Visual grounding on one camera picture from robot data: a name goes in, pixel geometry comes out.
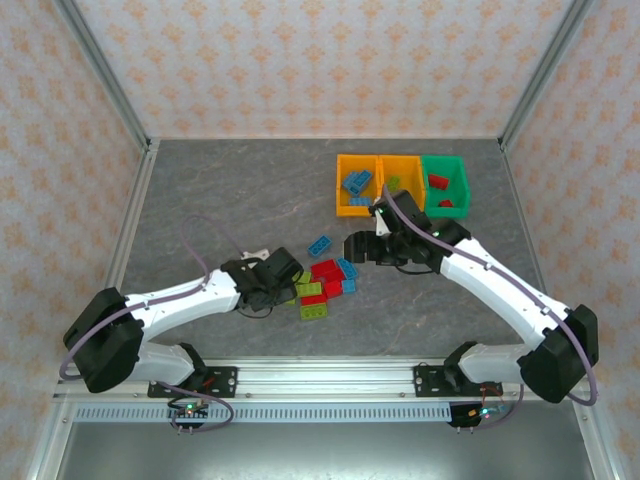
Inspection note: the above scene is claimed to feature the orange plastic bin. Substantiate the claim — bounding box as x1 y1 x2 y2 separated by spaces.
334 153 384 219
378 154 427 214

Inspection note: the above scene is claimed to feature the green plastic bin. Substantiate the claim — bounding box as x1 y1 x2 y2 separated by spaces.
419 154 471 220

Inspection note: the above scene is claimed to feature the small circuit board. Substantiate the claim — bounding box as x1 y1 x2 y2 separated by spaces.
167 399 211 432
447 399 507 430

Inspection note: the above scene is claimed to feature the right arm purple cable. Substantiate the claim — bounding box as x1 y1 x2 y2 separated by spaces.
382 184 600 432

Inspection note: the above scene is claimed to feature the wide aluminium mounting rail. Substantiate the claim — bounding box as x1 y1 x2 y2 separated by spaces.
52 355 601 402

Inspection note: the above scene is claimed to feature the aluminium side rail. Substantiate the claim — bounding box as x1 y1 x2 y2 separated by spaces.
497 138 572 362
77 138 162 362

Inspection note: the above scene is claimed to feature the slotted grey cable duct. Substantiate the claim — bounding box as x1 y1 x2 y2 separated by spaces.
73 402 456 425

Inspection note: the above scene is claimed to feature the aluminium frame post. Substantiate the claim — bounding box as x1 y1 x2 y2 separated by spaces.
53 0 154 154
498 0 597 154

